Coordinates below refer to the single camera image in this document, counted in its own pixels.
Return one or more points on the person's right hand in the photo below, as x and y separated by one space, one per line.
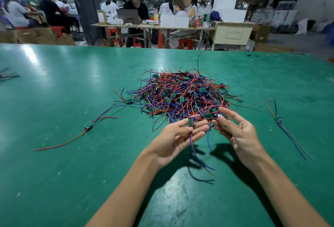
242 138

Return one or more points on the person's left hand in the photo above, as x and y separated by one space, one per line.
169 146

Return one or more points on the person's left middle finger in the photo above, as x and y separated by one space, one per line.
194 137

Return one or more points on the person's left thumb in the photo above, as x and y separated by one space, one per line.
180 125

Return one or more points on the person's right thumb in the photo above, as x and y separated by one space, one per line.
231 114

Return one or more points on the person's right forearm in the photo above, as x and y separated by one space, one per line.
284 195

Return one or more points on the person's left forearm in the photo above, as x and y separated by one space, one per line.
125 195

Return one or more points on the flat brown cardboard sheet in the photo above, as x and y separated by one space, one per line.
272 48

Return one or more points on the cream wooden cabinet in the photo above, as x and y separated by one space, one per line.
231 35

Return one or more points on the red plastic stool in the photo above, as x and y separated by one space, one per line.
161 41
137 43
186 43
114 35
58 30

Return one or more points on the brown cardboard box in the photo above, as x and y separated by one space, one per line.
261 33

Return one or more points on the blue bag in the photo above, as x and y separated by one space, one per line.
215 16

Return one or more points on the long wooden work table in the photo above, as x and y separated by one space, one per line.
156 26

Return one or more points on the tall clear plastic bottle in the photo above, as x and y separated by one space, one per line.
207 15

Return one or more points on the short clear plastic bottle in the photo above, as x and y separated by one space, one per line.
201 17

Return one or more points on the white cardboard boxes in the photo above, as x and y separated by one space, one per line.
174 21

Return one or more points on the orange drink bottle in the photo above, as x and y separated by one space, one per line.
156 17

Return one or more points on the white foam boards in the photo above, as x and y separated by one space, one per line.
228 2

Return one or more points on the white sack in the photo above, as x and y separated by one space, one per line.
302 26

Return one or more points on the grey laptop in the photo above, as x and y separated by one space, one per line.
127 16

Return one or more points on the small brown upright box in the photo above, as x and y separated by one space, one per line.
101 17

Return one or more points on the dark building pillar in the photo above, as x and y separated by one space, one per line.
84 7

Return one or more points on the row of brown cardboard boxes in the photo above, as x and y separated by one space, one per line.
34 36

